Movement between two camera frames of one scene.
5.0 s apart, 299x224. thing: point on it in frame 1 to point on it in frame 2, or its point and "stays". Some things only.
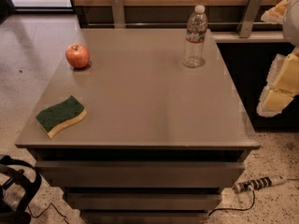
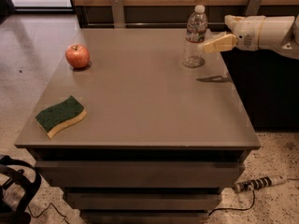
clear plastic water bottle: (196, 31) stays
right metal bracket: (255, 1) stays
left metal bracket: (118, 9) stays
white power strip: (258, 184) stays
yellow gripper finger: (282, 85) to (223, 42)
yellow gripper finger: (277, 14) to (233, 21)
